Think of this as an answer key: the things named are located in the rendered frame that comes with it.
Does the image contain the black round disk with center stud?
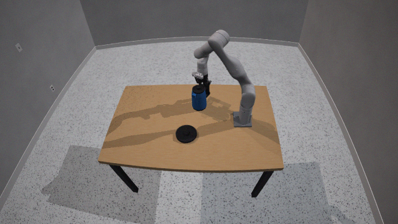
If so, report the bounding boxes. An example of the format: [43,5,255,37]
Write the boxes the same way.
[176,125,197,143]

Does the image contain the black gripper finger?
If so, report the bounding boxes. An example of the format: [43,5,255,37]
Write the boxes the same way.
[195,77,202,85]
[202,80,211,90]

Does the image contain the blue kettle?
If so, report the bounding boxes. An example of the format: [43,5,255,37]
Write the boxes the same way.
[192,84,210,111]

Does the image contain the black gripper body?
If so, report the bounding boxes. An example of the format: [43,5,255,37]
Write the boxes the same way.
[201,73,208,83]

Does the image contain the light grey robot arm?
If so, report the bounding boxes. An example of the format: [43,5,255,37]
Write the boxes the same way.
[192,30,256,125]

